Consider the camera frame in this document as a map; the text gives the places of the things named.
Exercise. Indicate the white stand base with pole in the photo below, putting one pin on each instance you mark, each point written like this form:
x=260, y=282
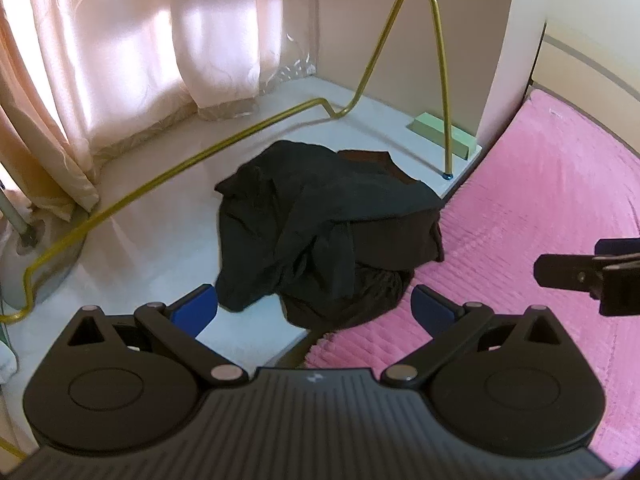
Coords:
x=45, y=270

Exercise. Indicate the gold metal drying rack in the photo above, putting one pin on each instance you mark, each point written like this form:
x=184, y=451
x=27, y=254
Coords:
x=447, y=160

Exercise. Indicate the cream bed headboard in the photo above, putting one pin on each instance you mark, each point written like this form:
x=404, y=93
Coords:
x=585, y=70

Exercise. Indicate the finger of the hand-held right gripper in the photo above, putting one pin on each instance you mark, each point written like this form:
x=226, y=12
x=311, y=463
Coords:
x=617, y=247
x=565, y=272

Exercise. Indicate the pink patterned curtain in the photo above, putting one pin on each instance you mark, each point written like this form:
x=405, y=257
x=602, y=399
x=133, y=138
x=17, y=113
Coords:
x=125, y=60

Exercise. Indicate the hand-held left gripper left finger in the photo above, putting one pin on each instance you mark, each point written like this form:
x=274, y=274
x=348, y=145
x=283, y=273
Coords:
x=194, y=310

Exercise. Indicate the black long-sleeve shirt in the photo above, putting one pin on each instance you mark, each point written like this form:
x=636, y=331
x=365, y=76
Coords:
x=300, y=220

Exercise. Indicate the pale green box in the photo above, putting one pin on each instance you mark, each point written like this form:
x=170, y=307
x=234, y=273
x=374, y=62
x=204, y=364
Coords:
x=430, y=127

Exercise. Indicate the dark brown garment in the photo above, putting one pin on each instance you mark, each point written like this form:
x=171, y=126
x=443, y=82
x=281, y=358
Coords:
x=350, y=300

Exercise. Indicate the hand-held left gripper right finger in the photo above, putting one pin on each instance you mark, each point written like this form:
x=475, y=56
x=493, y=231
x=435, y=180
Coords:
x=431, y=310

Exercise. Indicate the pink ribbed blanket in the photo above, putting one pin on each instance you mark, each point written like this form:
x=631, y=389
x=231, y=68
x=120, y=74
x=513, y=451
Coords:
x=525, y=220

